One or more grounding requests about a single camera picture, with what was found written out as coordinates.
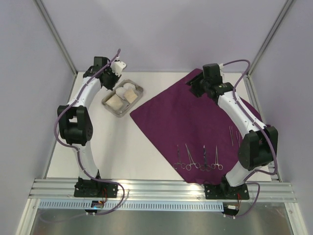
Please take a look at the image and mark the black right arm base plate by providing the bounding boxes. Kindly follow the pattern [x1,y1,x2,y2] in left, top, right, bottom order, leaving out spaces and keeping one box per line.
[203,183,250,200]

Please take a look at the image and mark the left aluminium frame post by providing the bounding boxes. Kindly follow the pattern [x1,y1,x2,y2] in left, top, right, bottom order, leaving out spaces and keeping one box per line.
[33,0,78,76]

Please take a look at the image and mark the steel forceps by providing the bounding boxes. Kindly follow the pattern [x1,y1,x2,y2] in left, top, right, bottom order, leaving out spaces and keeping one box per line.
[185,144,200,171]
[173,145,186,169]
[211,146,223,170]

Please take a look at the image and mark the black handled scissors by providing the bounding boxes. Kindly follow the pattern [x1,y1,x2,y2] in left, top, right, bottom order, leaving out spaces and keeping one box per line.
[200,145,211,172]

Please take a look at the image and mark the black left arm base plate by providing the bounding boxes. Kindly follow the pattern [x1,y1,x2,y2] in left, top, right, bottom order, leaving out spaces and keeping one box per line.
[74,177,118,198]

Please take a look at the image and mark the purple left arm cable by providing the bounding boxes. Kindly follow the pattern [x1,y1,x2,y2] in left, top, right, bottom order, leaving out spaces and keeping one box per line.
[54,48,132,222]

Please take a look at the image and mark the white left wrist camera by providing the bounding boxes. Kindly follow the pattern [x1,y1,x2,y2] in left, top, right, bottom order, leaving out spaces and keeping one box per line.
[111,60,127,76]

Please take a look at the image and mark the right aluminium frame post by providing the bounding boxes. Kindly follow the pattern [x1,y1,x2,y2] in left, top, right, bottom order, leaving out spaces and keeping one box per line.
[247,0,295,77]

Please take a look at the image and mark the steel tweezers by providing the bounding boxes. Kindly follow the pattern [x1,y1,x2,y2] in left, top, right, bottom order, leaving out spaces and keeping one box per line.
[229,126,234,146]
[236,131,241,147]

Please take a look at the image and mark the aluminium front frame rail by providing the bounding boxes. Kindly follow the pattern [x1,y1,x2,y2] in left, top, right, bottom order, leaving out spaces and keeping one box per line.
[28,178,297,203]

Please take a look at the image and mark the clear packet beige gauze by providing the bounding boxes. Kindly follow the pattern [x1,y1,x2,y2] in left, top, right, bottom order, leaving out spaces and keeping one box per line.
[124,89,138,104]
[106,94,124,111]

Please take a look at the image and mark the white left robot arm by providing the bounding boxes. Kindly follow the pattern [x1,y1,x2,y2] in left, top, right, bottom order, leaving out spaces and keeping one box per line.
[54,54,126,196]

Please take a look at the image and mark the steel instrument tray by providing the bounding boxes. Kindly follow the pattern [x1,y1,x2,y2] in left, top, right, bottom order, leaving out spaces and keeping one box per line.
[101,79,144,118]

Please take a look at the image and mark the right aluminium side rail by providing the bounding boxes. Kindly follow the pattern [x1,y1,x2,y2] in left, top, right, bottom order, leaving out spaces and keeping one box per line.
[244,73,282,183]

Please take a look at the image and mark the purple cloth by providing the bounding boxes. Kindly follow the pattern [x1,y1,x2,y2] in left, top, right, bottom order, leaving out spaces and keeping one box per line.
[131,69,260,185]

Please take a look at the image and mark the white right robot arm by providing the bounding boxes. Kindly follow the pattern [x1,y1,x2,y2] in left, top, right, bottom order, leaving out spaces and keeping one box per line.
[187,63,278,198]

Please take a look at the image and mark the aluminium frame post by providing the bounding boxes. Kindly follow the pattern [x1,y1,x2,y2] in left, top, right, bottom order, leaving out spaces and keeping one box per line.
[247,0,295,77]
[33,0,78,76]

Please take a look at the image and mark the white gauze pad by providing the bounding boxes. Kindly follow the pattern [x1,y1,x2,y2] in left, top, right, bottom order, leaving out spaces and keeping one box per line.
[115,87,126,99]
[123,82,136,91]

